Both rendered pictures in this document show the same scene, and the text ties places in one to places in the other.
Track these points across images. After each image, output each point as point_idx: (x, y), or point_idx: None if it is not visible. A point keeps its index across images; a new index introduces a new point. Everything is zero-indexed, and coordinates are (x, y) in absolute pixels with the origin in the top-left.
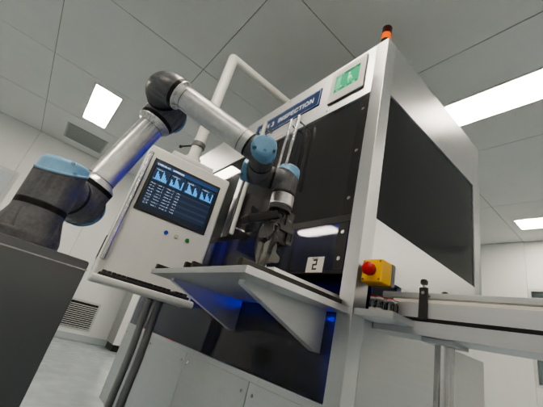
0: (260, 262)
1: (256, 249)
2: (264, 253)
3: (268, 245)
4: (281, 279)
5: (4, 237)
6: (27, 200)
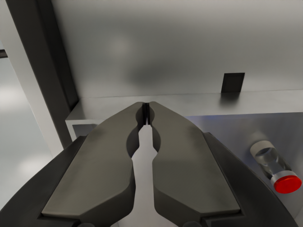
0: (129, 106)
1: (206, 149)
2: (106, 133)
3: (69, 174)
4: (25, 95)
5: None
6: None
